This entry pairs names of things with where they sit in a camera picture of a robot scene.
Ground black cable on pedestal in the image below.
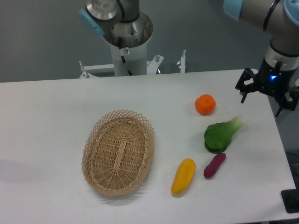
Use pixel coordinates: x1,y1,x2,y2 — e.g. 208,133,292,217
117,37,133,77

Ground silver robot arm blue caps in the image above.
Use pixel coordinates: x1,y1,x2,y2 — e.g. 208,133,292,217
79,0,299,111

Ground black device at table edge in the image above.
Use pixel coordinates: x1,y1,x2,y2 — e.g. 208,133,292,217
281,189,299,214

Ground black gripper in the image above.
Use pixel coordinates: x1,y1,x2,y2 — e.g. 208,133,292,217
235,59,299,117

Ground green bok choy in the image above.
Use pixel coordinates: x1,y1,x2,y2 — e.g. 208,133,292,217
204,115,245,154

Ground oval woven wicker basket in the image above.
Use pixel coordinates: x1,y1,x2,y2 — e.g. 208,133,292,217
81,110,155,196

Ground orange tangerine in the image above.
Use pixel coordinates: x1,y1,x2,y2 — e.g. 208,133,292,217
195,94,216,115

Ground purple sweet potato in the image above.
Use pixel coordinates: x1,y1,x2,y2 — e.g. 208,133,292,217
203,153,227,179

